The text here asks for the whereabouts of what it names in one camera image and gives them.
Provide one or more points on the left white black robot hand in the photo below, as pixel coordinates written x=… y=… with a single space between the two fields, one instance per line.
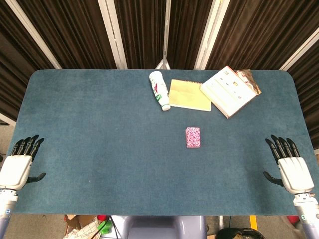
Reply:
x=13 y=171

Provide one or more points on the blue felt table cloth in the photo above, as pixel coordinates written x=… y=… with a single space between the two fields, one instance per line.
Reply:
x=99 y=124

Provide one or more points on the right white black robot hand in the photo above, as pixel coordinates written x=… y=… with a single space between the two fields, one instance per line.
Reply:
x=296 y=174

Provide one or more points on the cardboard box with papers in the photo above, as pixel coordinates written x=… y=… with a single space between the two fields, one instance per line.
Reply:
x=79 y=227

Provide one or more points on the dark brown curtain panel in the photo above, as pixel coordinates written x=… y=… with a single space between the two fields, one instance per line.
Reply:
x=261 y=32
x=74 y=32
x=142 y=32
x=187 y=32
x=15 y=62

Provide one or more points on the green plastic object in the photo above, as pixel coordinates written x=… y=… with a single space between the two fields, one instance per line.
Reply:
x=104 y=227

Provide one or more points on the yellow strip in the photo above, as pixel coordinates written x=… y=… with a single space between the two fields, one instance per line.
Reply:
x=253 y=221

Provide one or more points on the pink patterned packet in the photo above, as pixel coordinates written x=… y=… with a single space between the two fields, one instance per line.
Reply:
x=192 y=137

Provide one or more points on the white frame post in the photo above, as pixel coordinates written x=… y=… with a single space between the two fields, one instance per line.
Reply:
x=211 y=32
x=299 y=53
x=32 y=32
x=113 y=32
x=165 y=37

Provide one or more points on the yellow spiral notepad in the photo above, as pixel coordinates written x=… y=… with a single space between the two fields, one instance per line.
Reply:
x=187 y=95

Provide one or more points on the thick white book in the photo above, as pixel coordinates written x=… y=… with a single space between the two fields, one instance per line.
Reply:
x=229 y=92

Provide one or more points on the white plastic bottle green label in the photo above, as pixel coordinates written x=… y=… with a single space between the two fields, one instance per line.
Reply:
x=158 y=87

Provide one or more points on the red object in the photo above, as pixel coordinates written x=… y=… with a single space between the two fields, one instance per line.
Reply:
x=294 y=221

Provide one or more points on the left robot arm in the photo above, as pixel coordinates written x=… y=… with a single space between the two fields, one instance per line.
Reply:
x=6 y=209

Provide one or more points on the lavender robot torso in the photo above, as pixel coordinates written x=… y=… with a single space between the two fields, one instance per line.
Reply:
x=154 y=227

